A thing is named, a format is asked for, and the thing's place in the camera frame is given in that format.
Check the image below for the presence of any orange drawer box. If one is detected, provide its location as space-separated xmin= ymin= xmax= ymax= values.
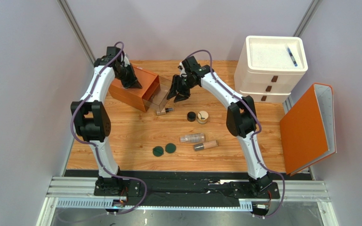
xmin=108 ymin=66 xmax=160 ymax=113

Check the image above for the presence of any clear top drawer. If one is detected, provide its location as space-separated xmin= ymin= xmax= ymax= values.
xmin=143 ymin=76 xmax=172 ymax=112

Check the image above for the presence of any clear glitter bottle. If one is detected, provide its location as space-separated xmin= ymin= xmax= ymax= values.
xmin=180 ymin=133 xmax=206 ymax=143

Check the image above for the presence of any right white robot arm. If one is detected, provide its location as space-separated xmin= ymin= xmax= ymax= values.
xmin=167 ymin=56 xmax=272 ymax=192

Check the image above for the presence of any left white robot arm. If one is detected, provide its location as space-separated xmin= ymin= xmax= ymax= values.
xmin=70 ymin=45 xmax=142 ymax=193

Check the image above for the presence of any black round jar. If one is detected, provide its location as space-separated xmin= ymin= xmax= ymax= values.
xmin=187 ymin=112 xmax=197 ymax=122

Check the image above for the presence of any gold lid cream jar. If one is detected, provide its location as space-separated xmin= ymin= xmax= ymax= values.
xmin=197 ymin=111 xmax=209 ymax=124

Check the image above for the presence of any beige bottle grey cap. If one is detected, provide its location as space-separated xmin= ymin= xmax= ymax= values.
xmin=193 ymin=140 xmax=219 ymax=151

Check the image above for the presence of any green round compact right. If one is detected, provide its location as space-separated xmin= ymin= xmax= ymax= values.
xmin=165 ymin=143 xmax=177 ymax=153

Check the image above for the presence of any green round compact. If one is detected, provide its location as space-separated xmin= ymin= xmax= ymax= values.
xmin=152 ymin=146 xmax=164 ymax=157
xmin=165 ymin=143 xmax=177 ymax=153

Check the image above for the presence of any green round compact left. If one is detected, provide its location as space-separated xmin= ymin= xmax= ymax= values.
xmin=152 ymin=146 xmax=164 ymax=157

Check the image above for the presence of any white three-drawer cabinet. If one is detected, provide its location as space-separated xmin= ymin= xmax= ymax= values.
xmin=234 ymin=35 xmax=308 ymax=103

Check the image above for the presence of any blue pen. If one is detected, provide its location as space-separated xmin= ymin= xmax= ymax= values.
xmin=286 ymin=46 xmax=298 ymax=67

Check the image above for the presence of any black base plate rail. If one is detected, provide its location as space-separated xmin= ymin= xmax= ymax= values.
xmin=93 ymin=179 xmax=281 ymax=200

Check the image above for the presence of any orange ring binder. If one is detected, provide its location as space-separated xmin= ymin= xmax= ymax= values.
xmin=280 ymin=83 xmax=337 ymax=176

